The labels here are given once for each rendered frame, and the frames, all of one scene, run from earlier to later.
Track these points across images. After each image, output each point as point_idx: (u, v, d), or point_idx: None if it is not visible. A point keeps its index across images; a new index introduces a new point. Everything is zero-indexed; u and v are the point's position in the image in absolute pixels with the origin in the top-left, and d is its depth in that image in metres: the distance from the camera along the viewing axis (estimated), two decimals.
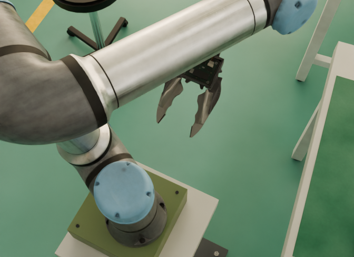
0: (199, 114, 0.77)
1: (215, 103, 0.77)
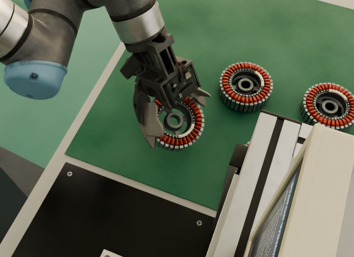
0: (193, 92, 0.77)
1: None
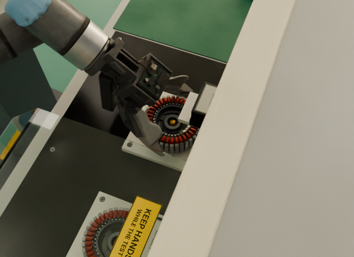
0: (173, 86, 0.78)
1: None
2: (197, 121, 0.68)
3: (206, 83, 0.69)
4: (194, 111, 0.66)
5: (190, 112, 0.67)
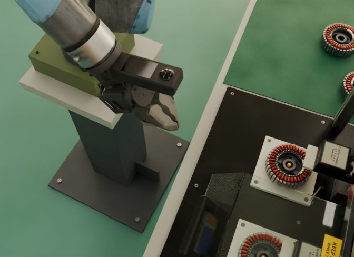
0: None
1: (149, 123, 0.74)
2: (320, 169, 0.92)
3: (326, 140, 0.93)
4: (320, 162, 0.91)
5: (317, 163, 0.91)
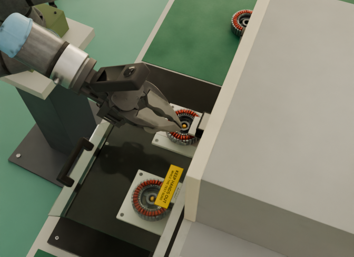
0: (157, 122, 0.78)
1: (141, 126, 0.76)
2: (199, 134, 1.16)
3: (205, 112, 1.17)
4: (197, 129, 1.14)
5: (196, 129, 1.15)
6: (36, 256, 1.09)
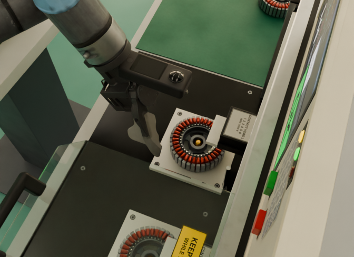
0: None
1: (139, 126, 0.70)
2: (225, 144, 0.71)
3: (233, 108, 0.72)
4: (222, 136, 0.70)
5: (219, 136, 0.70)
6: None
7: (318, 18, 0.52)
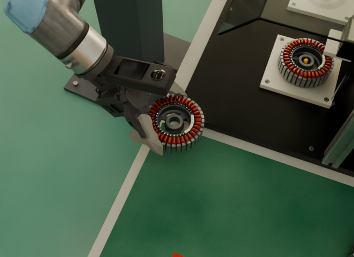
0: (148, 135, 0.75)
1: (135, 129, 0.72)
2: None
3: None
4: None
5: None
6: (162, 130, 0.85)
7: None
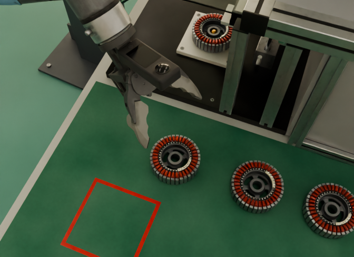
0: (140, 124, 0.76)
1: (128, 111, 0.73)
2: None
3: None
4: None
5: None
6: (95, 87, 1.05)
7: None
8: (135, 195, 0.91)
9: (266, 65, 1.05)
